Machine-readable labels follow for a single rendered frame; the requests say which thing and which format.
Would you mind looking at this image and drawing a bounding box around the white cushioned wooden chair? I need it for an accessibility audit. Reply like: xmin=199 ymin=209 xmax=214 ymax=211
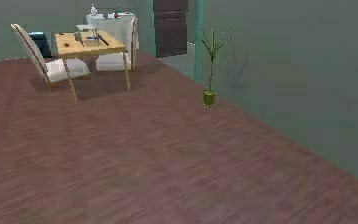
xmin=95 ymin=16 xmax=139 ymax=72
xmin=10 ymin=23 xmax=92 ymax=93

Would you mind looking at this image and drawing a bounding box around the light wooden table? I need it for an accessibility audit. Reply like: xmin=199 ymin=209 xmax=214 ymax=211
xmin=54 ymin=30 xmax=132 ymax=103

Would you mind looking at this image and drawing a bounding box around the dark brown room door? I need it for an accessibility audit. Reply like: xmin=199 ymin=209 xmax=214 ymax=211
xmin=153 ymin=0 xmax=189 ymax=59

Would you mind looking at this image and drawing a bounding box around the dark blue bin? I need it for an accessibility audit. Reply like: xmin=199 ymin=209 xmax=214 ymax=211
xmin=28 ymin=31 xmax=53 ymax=59

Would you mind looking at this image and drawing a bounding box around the white cabinet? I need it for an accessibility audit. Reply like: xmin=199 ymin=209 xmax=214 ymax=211
xmin=85 ymin=12 xmax=140 ymax=51

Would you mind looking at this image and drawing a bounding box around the dark stick on table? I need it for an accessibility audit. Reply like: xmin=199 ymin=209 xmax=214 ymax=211
xmin=97 ymin=33 xmax=110 ymax=47

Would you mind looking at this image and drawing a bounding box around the green potted house plant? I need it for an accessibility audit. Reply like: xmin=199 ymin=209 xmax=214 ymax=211
xmin=200 ymin=27 xmax=234 ymax=108

